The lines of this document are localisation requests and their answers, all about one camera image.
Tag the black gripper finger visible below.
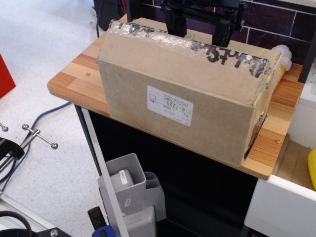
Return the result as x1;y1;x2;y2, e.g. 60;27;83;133
212;9;245;47
164;7;187;37

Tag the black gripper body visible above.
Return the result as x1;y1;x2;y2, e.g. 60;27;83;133
160;0;246;24

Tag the brown cardboard box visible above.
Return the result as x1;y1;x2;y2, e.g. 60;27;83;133
97;18;282;166

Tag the white crumpled plastic bag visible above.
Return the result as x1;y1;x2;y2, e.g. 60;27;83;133
272;44;292;72

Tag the yellow object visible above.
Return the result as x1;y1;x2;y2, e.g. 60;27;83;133
307;149;316;189

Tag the grey plastic bin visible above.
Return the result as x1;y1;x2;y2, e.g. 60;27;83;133
106;153;146;216

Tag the red box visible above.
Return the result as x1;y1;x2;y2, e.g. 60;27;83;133
0;56;16;98

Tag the white drawer unit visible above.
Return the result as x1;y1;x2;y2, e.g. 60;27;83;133
244;70;316;237

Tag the grey plastic holder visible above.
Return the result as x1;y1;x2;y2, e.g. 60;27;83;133
98;172;166;237

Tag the black clamp body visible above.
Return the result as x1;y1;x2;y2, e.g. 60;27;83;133
0;138;25;159

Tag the black device with cables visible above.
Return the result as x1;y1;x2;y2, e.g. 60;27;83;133
93;0;125;31

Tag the blue cable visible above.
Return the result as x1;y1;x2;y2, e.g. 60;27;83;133
0;102;74;193

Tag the metal clamp screw handle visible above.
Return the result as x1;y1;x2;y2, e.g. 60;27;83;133
0;124;58;173

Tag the blue black handle tool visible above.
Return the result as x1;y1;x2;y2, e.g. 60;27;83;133
87;206;116;237

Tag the black ribbed cable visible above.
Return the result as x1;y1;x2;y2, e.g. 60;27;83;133
0;210;34;237

